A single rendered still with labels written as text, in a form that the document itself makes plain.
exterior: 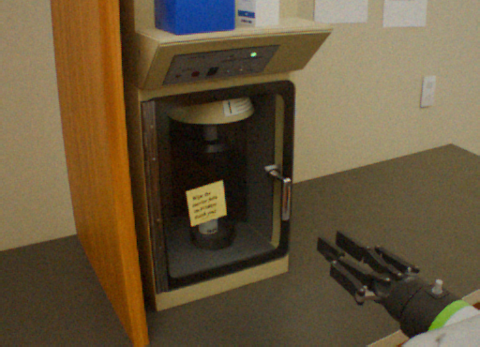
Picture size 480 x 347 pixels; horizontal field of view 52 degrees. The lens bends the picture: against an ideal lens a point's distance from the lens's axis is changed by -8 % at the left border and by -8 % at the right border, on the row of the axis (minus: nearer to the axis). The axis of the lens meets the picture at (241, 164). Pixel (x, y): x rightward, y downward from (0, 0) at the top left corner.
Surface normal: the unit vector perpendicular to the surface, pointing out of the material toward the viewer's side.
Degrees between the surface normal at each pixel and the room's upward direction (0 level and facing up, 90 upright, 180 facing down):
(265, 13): 90
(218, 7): 90
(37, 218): 90
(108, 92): 90
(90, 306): 0
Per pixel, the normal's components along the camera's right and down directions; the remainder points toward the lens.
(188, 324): 0.00, -0.92
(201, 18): 0.47, 0.34
